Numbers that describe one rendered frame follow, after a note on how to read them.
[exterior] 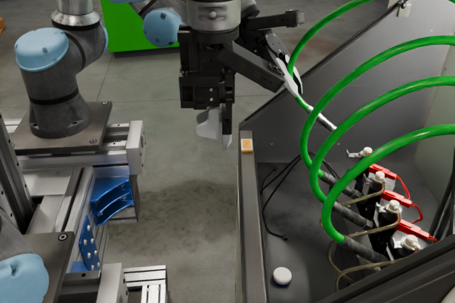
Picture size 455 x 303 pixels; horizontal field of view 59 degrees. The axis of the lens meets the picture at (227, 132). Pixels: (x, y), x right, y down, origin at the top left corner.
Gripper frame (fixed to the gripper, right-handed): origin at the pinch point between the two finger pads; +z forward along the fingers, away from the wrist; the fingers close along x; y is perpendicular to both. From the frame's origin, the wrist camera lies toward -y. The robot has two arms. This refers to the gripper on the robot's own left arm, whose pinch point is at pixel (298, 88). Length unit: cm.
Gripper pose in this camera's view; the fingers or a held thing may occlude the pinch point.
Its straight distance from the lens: 87.9
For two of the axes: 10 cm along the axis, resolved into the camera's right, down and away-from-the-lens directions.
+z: 5.2, 8.5, -0.2
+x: -4.8, 2.8, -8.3
